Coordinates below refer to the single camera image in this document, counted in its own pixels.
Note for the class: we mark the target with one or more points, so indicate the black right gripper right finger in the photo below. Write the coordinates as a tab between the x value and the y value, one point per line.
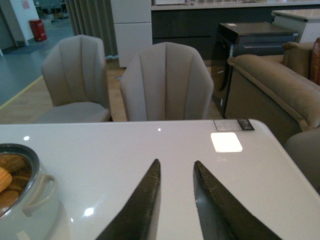
221	215

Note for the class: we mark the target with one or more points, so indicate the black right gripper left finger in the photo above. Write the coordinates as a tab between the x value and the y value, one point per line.
138	219

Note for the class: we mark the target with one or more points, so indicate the yellow corn cob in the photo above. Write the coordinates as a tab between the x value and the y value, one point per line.
5	179

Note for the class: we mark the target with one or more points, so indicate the white electric cooking pot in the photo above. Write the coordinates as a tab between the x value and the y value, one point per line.
29	207

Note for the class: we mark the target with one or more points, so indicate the table label sticker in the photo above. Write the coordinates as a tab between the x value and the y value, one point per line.
231	125

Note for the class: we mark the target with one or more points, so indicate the beige chair at table side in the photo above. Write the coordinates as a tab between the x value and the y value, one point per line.
304	149

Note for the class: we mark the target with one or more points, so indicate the brown sofa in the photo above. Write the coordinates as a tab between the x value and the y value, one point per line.
282	91

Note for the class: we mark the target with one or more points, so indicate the beige chair right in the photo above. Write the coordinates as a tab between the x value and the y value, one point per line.
166	81

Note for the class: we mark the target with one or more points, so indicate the beige chair left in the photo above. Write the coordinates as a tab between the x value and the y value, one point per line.
75	75

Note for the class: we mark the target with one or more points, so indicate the black washing machine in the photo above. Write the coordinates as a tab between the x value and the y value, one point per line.
235	39

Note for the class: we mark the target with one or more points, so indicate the dark kitchen counter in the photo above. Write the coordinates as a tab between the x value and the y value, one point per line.
197	26

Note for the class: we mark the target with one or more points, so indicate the white cabinet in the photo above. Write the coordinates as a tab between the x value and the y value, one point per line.
132	22

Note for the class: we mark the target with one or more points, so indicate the grey curtain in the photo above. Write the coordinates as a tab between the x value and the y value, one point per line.
94	18

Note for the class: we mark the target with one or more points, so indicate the white side counter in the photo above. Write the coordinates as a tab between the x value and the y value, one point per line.
306	22

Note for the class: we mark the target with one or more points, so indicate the red bin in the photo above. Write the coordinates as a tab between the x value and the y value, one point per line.
38	30

